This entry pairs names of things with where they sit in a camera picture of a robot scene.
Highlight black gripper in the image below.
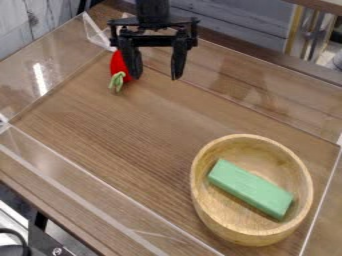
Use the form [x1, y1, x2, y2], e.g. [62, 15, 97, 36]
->
[106, 16, 199, 80]

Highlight red knitted fruit green stem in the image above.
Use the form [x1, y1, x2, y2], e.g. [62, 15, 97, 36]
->
[108, 50, 132, 93]

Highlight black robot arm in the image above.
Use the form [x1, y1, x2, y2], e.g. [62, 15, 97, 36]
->
[106, 0, 199, 80]

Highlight clear acrylic tray walls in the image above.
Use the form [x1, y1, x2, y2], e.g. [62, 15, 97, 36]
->
[0, 16, 342, 256]

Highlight green rectangular block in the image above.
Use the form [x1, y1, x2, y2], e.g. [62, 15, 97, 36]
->
[207, 159, 293, 220]

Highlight round wooden bowl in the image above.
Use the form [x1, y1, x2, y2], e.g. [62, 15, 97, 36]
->
[189, 134, 313, 247]

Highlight clear acrylic corner bracket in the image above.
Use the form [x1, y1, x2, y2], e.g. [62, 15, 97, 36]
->
[81, 12, 116, 52]

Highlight metal chair frame background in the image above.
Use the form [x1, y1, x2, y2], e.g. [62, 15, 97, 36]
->
[284, 4, 339, 62]

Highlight black table leg bracket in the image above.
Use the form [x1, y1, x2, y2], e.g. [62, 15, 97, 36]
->
[0, 205, 76, 256]

